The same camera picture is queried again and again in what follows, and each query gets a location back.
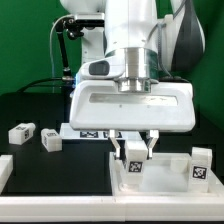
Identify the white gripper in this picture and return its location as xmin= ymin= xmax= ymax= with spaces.
xmin=69 ymin=59 xmax=195 ymax=160

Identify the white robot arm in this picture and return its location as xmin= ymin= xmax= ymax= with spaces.
xmin=60 ymin=0 xmax=205 ymax=157

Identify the white marker base plate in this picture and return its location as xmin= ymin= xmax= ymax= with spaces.
xmin=60 ymin=123 xmax=141 ymax=140

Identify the grey braided wrist cable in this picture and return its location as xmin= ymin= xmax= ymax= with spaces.
xmin=146 ymin=0 xmax=191 ymax=83

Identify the black camera on stand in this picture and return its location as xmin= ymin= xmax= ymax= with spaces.
xmin=56 ymin=12 xmax=105 ymax=40

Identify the black cable bundle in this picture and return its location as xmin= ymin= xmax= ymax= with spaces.
xmin=16 ymin=14 xmax=79 ymax=94

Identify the white square tabletop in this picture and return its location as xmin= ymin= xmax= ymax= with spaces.
xmin=109 ymin=153 xmax=224 ymax=198

